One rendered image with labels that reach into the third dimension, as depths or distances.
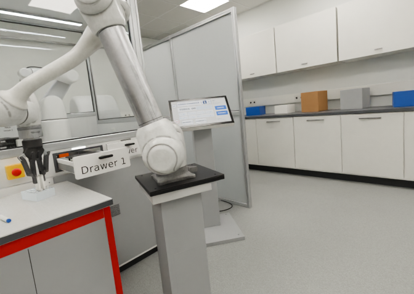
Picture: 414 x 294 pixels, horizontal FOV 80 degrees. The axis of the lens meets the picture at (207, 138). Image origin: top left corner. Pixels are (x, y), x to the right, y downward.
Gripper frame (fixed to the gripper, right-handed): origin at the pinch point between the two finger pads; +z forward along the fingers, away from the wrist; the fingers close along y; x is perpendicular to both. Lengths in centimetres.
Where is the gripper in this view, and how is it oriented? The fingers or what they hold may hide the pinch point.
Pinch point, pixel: (39, 182)
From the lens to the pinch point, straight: 138.3
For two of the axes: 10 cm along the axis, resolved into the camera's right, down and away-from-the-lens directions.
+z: 0.9, 9.9, 1.2
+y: 4.5, -1.5, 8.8
